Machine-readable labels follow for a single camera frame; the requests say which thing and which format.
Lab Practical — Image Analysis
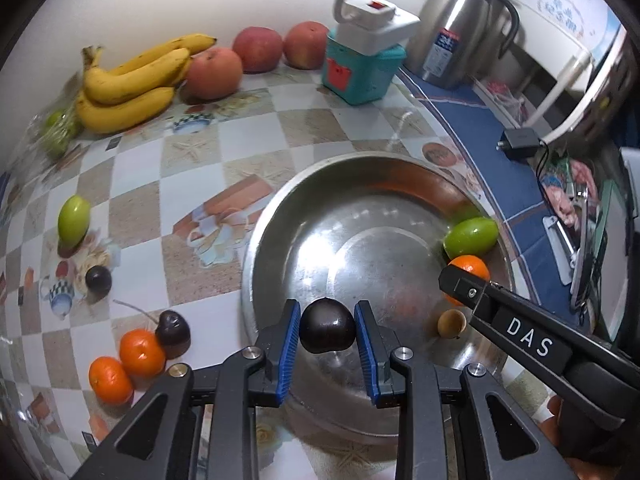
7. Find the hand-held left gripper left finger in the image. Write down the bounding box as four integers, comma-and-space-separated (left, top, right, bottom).
70, 299, 302, 480

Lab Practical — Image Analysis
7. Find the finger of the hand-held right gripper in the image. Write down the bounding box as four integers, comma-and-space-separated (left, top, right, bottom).
438, 265, 573, 378

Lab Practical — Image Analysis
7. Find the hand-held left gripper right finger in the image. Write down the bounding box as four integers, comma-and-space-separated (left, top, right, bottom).
354, 300, 578, 480

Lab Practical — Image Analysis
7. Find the round dark plum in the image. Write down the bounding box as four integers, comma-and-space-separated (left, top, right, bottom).
299, 298, 357, 354

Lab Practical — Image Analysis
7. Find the orange mandarin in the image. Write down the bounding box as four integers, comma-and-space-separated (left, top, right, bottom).
119, 329, 166, 377
88, 356, 134, 405
445, 255, 491, 307

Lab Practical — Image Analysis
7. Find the steel basin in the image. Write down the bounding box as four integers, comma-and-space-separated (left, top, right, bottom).
241, 152, 516, 443

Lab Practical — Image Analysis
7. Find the dark cherry with stem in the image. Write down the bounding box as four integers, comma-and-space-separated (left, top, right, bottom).
114, 300, 191, 359

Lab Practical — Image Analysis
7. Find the small dark plum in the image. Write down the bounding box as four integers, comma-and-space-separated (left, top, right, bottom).
84, 265, 113, 299

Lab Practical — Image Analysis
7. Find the green jujube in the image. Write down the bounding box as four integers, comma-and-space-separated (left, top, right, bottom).
443, 216, 500, 260
57, 195, 93, 249

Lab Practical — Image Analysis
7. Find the person's right hand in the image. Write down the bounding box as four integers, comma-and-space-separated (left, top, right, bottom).
546, 395, 599, 480

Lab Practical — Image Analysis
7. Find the tan longan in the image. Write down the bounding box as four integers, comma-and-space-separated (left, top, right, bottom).
437, 309, 468, 339

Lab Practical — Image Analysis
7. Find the printed packet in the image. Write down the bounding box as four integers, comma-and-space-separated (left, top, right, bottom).
542, 160, 597, 231

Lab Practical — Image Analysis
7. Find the black power adapter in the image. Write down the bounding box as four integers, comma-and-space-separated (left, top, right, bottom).
496, 128, 541, 161

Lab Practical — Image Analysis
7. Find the pink white plastic bag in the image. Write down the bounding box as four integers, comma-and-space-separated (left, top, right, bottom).
486, 79, 527, 127

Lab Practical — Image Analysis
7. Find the checked printed tablecloth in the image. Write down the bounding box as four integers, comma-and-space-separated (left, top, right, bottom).
0, 67, 601, 480

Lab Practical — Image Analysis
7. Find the teal plastic box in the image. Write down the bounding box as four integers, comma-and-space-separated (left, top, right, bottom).
321, 30, 407, 106

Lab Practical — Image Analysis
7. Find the steel thermos jug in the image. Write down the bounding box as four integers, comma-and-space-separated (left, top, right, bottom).
402, 0, 521, 91

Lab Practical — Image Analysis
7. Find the red apple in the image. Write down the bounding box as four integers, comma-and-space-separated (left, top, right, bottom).
283, 21, 331, 70
232, 26, 283, 73
185, 47, 244, 101

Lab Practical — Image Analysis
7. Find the yellow banana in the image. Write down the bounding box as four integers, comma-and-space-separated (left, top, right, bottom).
82, 46, 193, 106
75, 87, 176, 135
171, 57, 195, 88
107, 34, 217, 77

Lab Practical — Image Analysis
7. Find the white desk lamp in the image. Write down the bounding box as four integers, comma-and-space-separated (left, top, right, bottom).
334, 0, 421, 56

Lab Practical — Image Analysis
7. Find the plastic bag of green jujubes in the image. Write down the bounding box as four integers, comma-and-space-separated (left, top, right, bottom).
30, 105, 85, 161

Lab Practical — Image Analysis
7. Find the black cable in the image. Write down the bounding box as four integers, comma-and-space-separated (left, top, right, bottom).
534, 141, 553, 191

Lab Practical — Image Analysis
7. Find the white tubular frame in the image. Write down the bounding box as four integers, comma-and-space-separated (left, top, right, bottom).
537, 25, 628, 146

